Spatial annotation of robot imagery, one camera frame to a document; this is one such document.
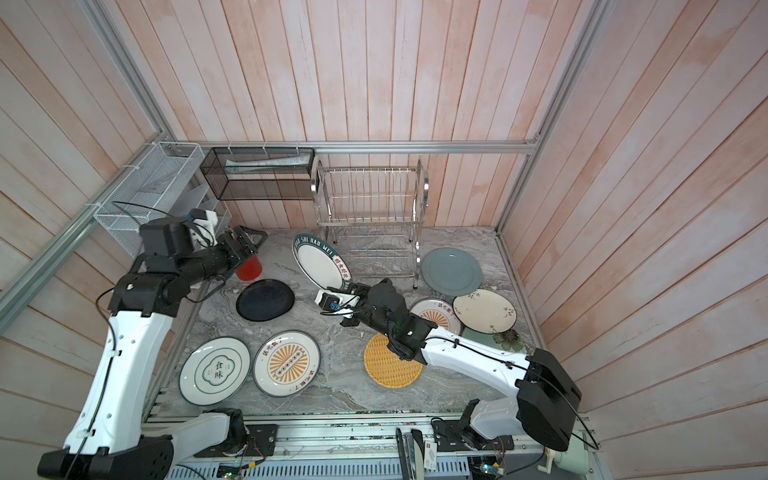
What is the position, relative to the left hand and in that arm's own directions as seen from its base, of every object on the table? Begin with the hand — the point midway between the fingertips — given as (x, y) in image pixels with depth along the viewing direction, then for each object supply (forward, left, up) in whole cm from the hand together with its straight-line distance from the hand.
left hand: (259, 250), depth 66 cm
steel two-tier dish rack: (+48, -25, -32) cm, 63 cm away
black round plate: (+9, +12, -36) cm, 39 cm away
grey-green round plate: (+21, -54, -36) cm, 68 cm away
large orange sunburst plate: (-13, 0, -36) cm, 38 cm away
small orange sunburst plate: (+4, -47, -35) cm, 59 cm away
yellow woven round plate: (-14, -29, -36) cm, 48 cm away
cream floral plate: (+4, -62, -35) cm, 71 cm away
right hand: (-3, -16, -9) cm, 19 cm away
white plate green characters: (-15, +21, -36) cm, 44 cm away
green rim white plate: (+6, -11, -13) cm, 18 cm away
